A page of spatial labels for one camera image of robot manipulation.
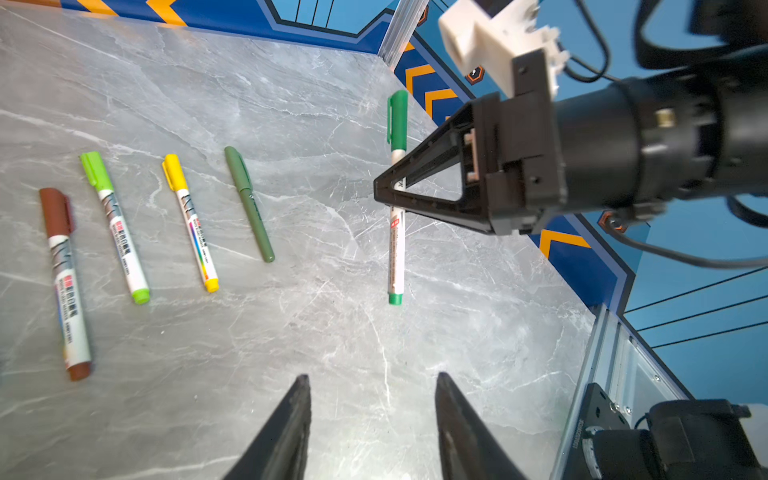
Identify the dark green capped pen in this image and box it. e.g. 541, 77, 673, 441
224, 146, 275, 263

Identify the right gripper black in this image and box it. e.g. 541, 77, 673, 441
374, 50, 567, 235

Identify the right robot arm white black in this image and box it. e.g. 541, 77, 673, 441
373, 1, 767, 235

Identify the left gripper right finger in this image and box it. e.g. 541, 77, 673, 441
435, 372, 526, 479

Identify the right aluminium corner post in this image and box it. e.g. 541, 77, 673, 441
378, 0, 428, 72

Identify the white pen green tip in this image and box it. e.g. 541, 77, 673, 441
386, 143, 408, 307

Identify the white pen light green end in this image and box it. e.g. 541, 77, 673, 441
80, 152, 150, 305

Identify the white pen brown end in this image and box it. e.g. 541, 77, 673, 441
39, 188, 92, 382

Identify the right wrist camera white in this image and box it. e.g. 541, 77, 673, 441
438, 0, 571, 98

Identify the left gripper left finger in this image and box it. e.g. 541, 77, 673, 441
224, 374, 311, 480

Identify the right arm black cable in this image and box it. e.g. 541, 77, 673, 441
602, 212, 768, 270

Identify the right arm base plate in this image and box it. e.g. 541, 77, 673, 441
561, 383, 632, 479

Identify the white pen yellow end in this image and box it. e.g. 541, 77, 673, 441
162, 154, 220, 293

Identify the aluminium front rail frame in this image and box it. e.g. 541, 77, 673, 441
550, 305, 693, 479

